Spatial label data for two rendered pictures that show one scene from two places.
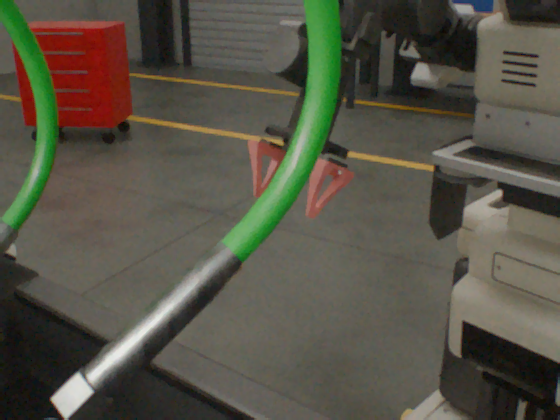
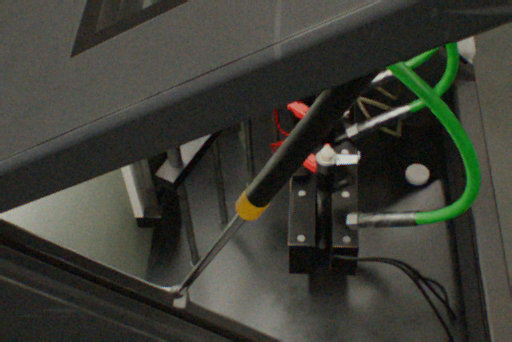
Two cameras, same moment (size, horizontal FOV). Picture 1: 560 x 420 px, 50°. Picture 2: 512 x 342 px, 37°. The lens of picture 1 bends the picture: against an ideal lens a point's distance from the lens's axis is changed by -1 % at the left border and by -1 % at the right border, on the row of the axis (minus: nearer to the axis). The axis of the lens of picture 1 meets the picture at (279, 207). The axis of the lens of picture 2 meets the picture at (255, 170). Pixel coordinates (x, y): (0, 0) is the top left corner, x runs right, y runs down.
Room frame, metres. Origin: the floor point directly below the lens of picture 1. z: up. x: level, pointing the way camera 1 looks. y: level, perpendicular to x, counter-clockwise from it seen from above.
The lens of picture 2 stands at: (-0.16, -0.30, 1.89)
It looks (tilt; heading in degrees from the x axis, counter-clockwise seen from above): 52 degrees down; 60
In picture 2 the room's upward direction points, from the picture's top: 4 degrees counter-clockwise
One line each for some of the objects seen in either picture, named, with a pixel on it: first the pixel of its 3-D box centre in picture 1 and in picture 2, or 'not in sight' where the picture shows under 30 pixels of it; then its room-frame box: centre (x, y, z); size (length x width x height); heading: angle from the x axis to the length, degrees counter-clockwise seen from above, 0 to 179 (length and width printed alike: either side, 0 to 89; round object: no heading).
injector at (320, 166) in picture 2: not in sight; (332, 204); (0.24, 0.18, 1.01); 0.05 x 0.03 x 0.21; 144
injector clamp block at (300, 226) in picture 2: not in sight; (322, 181); (0.30, 0.28, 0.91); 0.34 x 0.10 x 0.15; 54
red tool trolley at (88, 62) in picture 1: (75, 82); not in sight; (4.55, 1.56, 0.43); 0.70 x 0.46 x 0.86; 84
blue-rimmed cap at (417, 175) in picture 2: not in sight; (417, 174); (0.48, 0.24, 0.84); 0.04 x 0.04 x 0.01
